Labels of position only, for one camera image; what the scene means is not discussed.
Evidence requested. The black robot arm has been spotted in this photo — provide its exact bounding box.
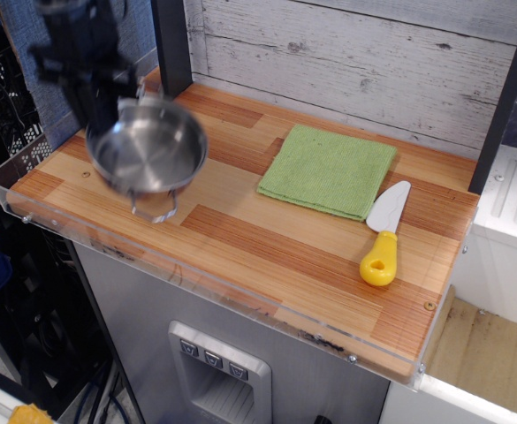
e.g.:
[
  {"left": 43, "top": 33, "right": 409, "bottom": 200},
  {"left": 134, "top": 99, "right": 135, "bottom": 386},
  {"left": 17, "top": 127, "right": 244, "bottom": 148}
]
[{"left": 29, "top": 1, "right": 138, "bottom": 136}]

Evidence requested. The yellow handled toy knife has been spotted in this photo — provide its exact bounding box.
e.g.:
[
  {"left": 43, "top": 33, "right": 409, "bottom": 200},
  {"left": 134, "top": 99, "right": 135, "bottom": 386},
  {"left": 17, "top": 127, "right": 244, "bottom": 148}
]
[{"left": 360, "top": 180, "right": 411, "bottom": 287}]

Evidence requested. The silver toy fridge cabinet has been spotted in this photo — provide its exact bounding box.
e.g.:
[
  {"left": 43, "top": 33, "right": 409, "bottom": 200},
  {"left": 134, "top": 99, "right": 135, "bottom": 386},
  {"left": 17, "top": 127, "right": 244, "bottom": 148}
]
[{"left": 77, "top": 246, "right": 389, "bottom": 423}]

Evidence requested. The black plastic crate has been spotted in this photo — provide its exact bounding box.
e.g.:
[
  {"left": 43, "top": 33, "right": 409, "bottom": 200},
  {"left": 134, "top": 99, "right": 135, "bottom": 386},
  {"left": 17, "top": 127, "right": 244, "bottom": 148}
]
[{"left": 0, "top": 49, "right": 42, "bottom": 162}]

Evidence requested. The clear acrylic edge guard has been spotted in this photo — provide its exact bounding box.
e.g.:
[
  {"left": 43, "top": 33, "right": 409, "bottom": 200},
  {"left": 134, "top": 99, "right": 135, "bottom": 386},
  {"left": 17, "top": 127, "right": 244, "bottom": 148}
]
[{"left": 0, "top": 48, "right": 474, "bottom": 393}]

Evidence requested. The dark right post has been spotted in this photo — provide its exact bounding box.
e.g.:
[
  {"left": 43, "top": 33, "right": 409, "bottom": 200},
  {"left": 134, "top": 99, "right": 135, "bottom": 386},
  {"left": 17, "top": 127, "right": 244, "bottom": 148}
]
[{"left": 468, "top": 47, "right": 517, "bottom": 194}]

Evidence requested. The grey ice dispenser panel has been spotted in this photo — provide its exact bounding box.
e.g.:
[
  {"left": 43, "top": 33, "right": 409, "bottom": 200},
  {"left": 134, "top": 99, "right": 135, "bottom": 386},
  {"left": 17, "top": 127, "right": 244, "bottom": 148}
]
[{"left": 168, "top": 321, "right": 273, "bottom": 423}]

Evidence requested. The dark left post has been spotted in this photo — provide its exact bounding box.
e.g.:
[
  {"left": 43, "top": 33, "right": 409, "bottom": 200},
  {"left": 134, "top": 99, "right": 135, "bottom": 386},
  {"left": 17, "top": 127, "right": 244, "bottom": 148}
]
[{"left": 151, "top": 0, "right": 193, "bottom": 99}]

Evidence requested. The green cloth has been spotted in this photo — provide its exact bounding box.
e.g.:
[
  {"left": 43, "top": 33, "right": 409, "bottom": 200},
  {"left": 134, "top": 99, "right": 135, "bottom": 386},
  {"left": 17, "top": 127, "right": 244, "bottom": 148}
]
[{"left": 257, "top": 125, "right": 397, "bottom": 222}]

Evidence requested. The blue fabric panel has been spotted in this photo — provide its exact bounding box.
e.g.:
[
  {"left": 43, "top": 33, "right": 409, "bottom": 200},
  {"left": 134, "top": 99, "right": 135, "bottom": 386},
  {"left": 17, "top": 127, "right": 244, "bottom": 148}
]
[{"left": 0, "top": 1, "right": 158, "bottom": 149}]

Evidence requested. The white toy sink unit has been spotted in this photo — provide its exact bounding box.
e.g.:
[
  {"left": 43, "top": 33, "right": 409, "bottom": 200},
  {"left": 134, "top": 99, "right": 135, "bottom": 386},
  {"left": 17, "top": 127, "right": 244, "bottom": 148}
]
[{"left": 451, "top": 146, "right": 517, "bottom": 323}]

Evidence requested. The dark post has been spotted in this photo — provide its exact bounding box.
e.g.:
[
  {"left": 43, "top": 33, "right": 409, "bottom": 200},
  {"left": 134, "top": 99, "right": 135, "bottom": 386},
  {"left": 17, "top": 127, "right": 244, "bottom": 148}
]
[
  {"left": 151, "top": 0, "right": 193, "bottom": 99},
  {"left": 468, "top": 47, "right": 517, "bottom": 194}
]

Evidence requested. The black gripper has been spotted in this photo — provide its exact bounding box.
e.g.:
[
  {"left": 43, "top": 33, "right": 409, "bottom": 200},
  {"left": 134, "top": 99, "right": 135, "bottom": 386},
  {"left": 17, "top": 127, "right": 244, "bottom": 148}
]
[{"left": 29, "top": 4, "right": 138, "bottom": 135}]

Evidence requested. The yellow object at corner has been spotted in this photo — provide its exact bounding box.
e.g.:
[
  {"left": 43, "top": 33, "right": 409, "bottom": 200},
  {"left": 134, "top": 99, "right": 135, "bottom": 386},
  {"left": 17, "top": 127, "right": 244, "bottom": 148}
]
[{"left": 7, "top": 404, "right": 54, "bottom": 424}]

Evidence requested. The stainless steel pot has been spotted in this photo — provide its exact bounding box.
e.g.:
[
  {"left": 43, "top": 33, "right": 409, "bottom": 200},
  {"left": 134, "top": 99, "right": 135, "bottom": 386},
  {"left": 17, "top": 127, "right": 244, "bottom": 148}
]
[{"left": 86, "top": 82, "right": 209, "bottom": 223}]

